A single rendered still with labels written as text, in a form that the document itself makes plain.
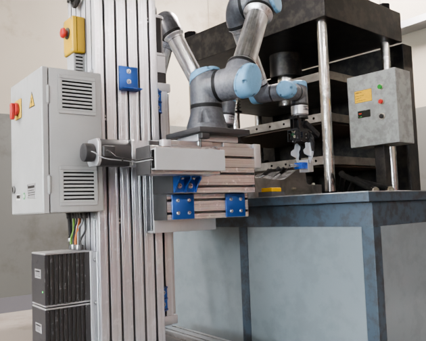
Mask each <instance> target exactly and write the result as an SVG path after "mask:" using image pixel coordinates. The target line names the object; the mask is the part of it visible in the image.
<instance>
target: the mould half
mask: <svg viewBox="0 0 426 341"><path fill-rule="evenodd" d="M279 172H280V171H277V172H271V173H269V174H267V175H266V176H265V177H264V178H259V176H260V175H262V174H263V173H259V174H257V175H255V186H256V191H255V192H249V193H248V197H249V198H257V197H258V192H262V188H270V187H280V188H281V191H284V192H285V196H291V195H303V194H321V193H322V185H309V184H307V182H306V173H300V170H299V169H297V170H288V171H286V172H284V173H283V174H282V175H281V176H279V177H278V178H276V179H271V178H273V177H274V176H275V175H276V174H277V173H279ZM292 187H296V189H295V190H292V189H291V188H292Z"/></svg>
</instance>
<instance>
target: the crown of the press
mask: <svg viewBox="0 0 426 341"><path fill-rule="evenodd" d="M281 3H282V9H281V11H280V12H279V13H277V14H274V15H273V18H272V20H271V22H270V23H269V24H267V25H266V29H265V32H264V36H263V39H262V44H261V46H260V50H259V54H258V55H259V57H260V61H261V63H262V67H263V69H264V73H265V75H266V79H271V80H272V81H277V82H278V83H280V82H281V81H283V80H287V81H288V80H291V79H294V78H298V77H301V76H302V70H303V69H307V68H311V67H314V66H318V49H317V36H316V21H317V20H326V21H327V38H328V50H329V62H333V61H336V60H340V59H344V58H348V57H350V56H353V55H358V54H361V53H365V52H368V51H372V50H376V49H380V42H383V41H389V46H390V45H395V44H397V43H401V42H402V31H401V19H400V13H399V12H396V11H394V10H392V9H390V8H389V3H380V4H377V3H375V2H372V1H369V0H281ZM185 40H186V42H187V44H188V46H189V48H190V50H191V52H192V53H193V55H194V57H195V59H196V61H197V63H198V65H199V67H200V68H201V67H205V66H207V67H208V66H217V67H219V68H220V69H223V68H226V65H227V62H228V60H229V58H231V57H233V56H234V53H235V50H236V47H237V45H236V43H235V40H234V37H233V33H231V32H229V30H228V28H227V23H226V22H223V23H221V24H218V25H216V26H213V27H212V28H209V29H206V30H204V31H201V32H199V33H196V32H195V31H187V32H185ZM279 107H280V108H291V100H283V101H279Z"/></svg>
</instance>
